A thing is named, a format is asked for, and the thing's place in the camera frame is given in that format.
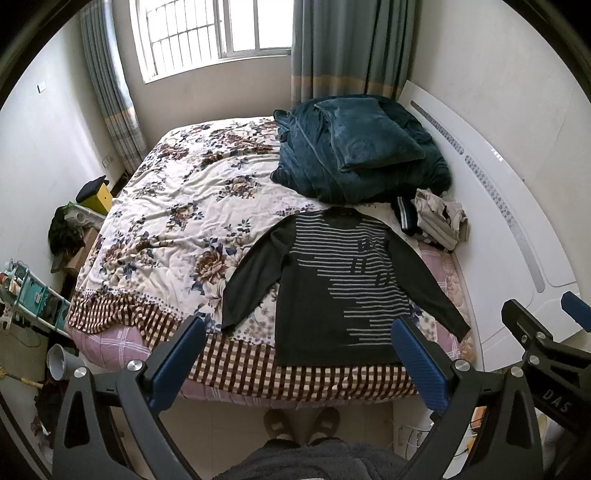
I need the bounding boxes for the cardboard box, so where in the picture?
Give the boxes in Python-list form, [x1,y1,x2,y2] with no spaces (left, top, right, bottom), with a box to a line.
[63,227,99,276]

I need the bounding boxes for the window with bars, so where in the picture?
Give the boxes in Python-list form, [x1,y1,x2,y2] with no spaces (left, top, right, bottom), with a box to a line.
[129,0,294,83]

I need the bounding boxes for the black striped sweater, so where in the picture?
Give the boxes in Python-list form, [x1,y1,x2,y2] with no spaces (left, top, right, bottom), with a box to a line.
[221,207,470,367]

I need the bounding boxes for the right slipper foot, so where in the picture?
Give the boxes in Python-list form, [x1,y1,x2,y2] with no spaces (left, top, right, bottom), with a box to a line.
[305,407,341,445]

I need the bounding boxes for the white bed headboard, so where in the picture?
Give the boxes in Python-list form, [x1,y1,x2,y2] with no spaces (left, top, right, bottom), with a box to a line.
[399,82,581,371]

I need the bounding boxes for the beige folded clothes pile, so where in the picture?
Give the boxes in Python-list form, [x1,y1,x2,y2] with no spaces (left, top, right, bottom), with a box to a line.
[413,189,470,252]

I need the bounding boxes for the grey cup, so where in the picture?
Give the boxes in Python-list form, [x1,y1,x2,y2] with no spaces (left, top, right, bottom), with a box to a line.
[46,344,84,381]

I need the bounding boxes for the dark fuzzy trousers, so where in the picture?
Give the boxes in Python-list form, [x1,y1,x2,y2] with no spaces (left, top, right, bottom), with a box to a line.
[217,438,407,479]

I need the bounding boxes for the teal fleece blanket pile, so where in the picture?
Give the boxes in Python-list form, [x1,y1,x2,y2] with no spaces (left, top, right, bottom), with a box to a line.
[271,95,452,205]

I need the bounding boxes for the grey-blue curtain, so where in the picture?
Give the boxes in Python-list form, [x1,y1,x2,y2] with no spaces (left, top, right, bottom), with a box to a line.
[80,1,148,175]
[290,0,418,105]

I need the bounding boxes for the floral bed blanket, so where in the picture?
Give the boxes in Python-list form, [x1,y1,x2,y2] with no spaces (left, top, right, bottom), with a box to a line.
[65,115,468,403]

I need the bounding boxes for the left slipper foot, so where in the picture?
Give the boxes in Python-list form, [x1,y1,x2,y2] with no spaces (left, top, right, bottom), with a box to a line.
[263,409,296,441]

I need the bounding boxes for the yellow box with black hat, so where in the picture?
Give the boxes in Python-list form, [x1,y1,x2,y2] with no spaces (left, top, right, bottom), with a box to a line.
[76,175,113,215]

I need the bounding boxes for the slipper foot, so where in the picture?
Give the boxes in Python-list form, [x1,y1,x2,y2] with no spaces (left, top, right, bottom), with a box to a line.
[263,409,296,441]
[305,407,341,445]

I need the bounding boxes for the dark striped folded garment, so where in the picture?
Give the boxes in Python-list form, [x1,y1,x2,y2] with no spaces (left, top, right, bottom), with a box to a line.
[391,196,422,237]

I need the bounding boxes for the right grey-blue curtain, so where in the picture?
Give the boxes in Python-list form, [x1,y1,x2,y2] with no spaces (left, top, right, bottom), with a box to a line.
[290,0,418,105]

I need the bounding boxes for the left grey-blue curtain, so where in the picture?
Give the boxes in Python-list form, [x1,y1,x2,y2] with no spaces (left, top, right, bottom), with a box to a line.
[80,1,148,175]

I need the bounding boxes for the teal white rack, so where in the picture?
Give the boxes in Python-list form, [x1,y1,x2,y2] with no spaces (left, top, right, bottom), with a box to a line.
[1,260,70,337]

